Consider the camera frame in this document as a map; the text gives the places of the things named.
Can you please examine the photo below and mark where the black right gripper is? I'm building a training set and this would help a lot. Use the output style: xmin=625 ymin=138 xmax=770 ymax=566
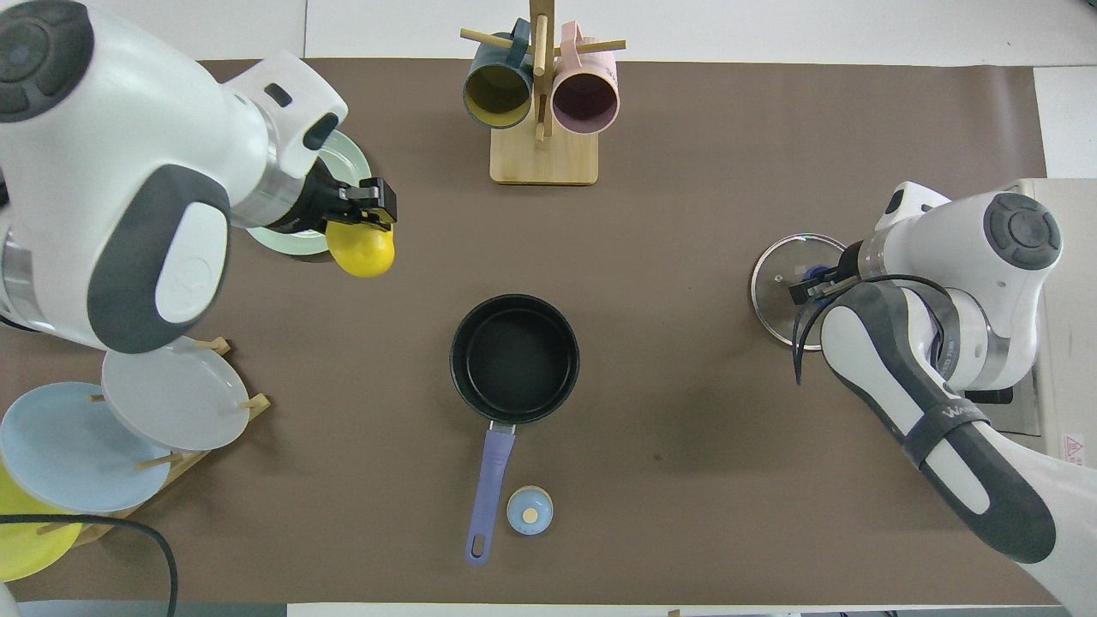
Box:
xmin=788 ymin=240 xmax=868 ymax=306

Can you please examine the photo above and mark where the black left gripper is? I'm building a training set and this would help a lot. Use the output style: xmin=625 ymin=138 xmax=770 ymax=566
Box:
xmin=273 ymin=159 xmax=399 ymax=238

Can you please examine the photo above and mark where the glass lid blue knob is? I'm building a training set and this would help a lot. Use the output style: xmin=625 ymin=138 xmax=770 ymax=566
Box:
xmin=750 ymin=233 xmax=849 ymax=348

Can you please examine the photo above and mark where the yellow potato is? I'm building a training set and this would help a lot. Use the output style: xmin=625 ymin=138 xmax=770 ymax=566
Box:
xmin=325 ymin=219 xmax=397 ymax=279

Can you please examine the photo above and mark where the pale green plate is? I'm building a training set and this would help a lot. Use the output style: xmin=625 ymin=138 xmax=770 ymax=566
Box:
xmin=246 ymin=129 xmax=374 ymax=258

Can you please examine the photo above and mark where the grey plate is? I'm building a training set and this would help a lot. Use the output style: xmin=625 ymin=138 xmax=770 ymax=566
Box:
xmin=101 ymin=336 xmax=251 ymax=452

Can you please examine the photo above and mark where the wooden plate rack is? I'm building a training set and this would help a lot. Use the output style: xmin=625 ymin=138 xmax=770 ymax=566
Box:
xmin=34 ymin=337 xmax=272 ymax=547

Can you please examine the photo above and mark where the light blue plate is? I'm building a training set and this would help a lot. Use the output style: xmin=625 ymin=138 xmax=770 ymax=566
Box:
xmin=0 ymin=381 xmax=172 ymax=514

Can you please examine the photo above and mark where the yellow plate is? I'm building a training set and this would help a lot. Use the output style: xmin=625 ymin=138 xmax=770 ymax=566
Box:
xmin=0 ymin=463 xmax=84 ymax=584

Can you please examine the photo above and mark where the dark teal mug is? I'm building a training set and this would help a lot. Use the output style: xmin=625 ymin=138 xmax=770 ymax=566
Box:
xmin=463 ymin=19 xmax=536 ymax=130

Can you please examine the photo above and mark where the wooden mug tree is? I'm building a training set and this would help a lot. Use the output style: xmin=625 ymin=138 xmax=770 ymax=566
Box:
xmin=460 ymin=0 xmax=627 ymax=186

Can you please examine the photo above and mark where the brown table mat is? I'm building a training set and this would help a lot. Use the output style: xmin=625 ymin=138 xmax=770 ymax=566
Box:
xmin=0 ymin=58 xmax=1094 ymax=605

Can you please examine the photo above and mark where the pink mug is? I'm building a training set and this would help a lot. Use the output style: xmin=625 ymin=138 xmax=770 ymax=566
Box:
xmin=551 ymin=21 xmax=620 ymax=136

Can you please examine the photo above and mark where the beige toaster oven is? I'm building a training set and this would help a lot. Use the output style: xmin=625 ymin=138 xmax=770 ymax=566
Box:
xmin=968 ymin=177 xmax=1097 ymax=468

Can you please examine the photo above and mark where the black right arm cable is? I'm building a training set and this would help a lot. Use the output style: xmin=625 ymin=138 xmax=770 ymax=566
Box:
xmin=793 ymin=274 xmax=961 ymax=386

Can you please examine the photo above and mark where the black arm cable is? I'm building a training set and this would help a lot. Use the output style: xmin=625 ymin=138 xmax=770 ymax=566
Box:
xmin=793 ymin=274 xmax=961 ymax=386
xmin=0 ymin=512 xmax=178 ymax=617

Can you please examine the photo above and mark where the black pot purple handle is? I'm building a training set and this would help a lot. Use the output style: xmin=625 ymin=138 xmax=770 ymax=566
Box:
xmin=450 ymin=294 xmax=581 ymax=566

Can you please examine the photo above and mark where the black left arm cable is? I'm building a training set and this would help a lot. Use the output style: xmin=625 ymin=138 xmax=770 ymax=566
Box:
xmin=0 ymin=512 xmax=178 ymax=617

